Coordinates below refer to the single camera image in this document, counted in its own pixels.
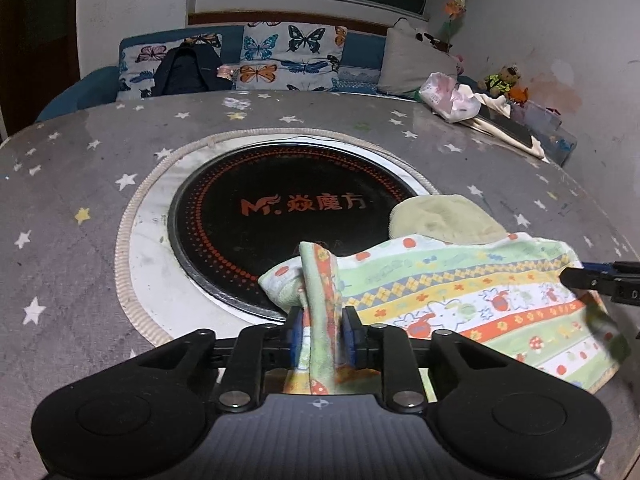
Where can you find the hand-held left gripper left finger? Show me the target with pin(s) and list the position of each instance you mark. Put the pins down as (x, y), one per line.
(295, 337)

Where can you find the grey star print tablecloth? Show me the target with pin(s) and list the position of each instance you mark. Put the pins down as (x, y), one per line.
(75, 260)

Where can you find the grey pillow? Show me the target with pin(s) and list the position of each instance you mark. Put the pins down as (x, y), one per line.
(410, 60)

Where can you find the orange plush toy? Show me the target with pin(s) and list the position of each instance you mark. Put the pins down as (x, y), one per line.
(520, 94)

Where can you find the pink plush toy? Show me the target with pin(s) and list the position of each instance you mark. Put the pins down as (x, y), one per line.
(459, 62)

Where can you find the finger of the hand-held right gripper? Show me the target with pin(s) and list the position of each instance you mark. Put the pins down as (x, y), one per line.
(607, 265)
(600, 284)

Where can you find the pink bottle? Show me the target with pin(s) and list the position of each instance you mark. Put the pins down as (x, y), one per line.
(224, 72)

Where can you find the pink white tissue pack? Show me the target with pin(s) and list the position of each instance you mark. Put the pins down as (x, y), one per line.
(445, 95)

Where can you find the clear plastic storage box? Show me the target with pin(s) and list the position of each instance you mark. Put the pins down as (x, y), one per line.
(545, 125)

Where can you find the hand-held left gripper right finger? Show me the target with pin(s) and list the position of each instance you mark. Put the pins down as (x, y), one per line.
(351, 337)

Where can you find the panda plush toy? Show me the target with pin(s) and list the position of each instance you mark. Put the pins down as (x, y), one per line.
(404, 24)

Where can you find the small butterfly print cushion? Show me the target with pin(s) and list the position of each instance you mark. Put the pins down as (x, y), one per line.
(137, 60)

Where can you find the large butterfly print cushion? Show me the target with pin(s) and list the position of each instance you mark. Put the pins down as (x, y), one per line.
(290, 55)

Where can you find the teddy bear in yellow vest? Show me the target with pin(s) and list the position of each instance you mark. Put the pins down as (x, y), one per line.
(502, 80)

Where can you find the patterned child's pajama top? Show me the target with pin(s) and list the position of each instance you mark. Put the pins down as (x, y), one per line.
(450, 300)

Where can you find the black smartphone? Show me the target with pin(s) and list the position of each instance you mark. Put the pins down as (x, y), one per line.
(510, 130)

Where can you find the colourful paper pinwheel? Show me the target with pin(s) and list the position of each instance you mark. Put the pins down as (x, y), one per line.
(455, 6)

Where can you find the black backpack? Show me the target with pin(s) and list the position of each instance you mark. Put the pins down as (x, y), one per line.
(182, 70)

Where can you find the blue sofa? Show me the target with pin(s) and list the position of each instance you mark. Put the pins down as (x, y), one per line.
(365, 50)

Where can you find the round black induction cooker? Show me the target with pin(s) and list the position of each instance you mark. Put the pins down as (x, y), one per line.
(250, 240)

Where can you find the cream folded cloth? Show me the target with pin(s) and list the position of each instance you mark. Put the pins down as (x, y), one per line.
(495, 105)

